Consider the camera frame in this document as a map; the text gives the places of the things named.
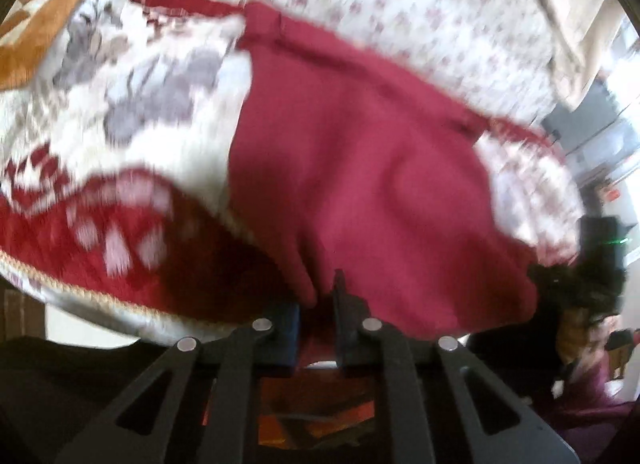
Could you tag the orange cloth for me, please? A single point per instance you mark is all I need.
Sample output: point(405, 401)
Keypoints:
point(315, 404)

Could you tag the orange patterned cushion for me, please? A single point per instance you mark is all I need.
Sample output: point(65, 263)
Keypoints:
point(35, 33)

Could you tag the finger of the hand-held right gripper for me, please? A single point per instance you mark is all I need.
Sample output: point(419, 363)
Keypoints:
point(552, 284)

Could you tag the dark red shirt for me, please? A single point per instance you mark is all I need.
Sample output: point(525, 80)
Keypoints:
point(360, 168)

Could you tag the white floral quilt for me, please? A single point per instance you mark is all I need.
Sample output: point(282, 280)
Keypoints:
point(400, 3)

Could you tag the red and white plush blanket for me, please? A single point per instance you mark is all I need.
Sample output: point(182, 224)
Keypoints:
point(125, 93)

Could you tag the maroon cloth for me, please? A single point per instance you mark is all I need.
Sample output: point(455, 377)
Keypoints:
point(585, 399)

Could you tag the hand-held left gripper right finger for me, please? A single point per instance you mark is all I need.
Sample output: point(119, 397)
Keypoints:
point(346, 324)

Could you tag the beige curtain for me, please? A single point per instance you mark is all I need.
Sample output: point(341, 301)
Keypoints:
point(575, 33)

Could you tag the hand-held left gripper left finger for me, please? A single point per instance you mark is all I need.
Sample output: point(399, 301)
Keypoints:
point(287, 339)

